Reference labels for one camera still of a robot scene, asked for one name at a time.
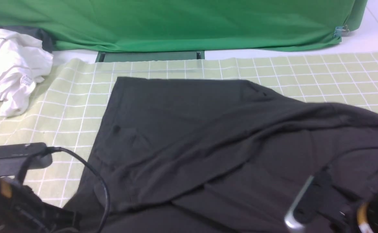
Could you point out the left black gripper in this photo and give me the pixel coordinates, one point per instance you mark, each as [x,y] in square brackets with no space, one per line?
[22,211]

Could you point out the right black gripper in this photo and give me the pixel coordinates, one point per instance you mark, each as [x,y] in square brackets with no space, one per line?
[345,211]

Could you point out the dark gray long-sleeved shirt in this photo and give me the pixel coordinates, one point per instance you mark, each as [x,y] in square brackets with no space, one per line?
[198,156]

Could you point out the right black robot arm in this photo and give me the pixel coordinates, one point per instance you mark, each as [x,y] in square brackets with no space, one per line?
[372,207]

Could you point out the crumpled white shirt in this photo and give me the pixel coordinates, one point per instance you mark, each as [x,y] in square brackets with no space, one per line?
[23,64]

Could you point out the green checkered table mat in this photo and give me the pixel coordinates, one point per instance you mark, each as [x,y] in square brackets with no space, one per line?
[66,110]

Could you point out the blue binder clip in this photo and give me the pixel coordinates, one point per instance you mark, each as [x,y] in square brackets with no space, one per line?
[341,31]

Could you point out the green backdrop cloth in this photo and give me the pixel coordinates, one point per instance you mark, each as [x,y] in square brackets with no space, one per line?
[183,25]

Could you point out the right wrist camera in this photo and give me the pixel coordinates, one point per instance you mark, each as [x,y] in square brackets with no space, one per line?
[291,222]

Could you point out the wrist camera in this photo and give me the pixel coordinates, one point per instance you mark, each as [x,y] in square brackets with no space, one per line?
[291,222]
[17,159]

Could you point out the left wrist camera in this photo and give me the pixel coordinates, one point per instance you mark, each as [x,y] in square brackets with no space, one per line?
[17,159]

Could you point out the dark green metal rail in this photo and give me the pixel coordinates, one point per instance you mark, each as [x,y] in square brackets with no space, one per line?
[150,56]

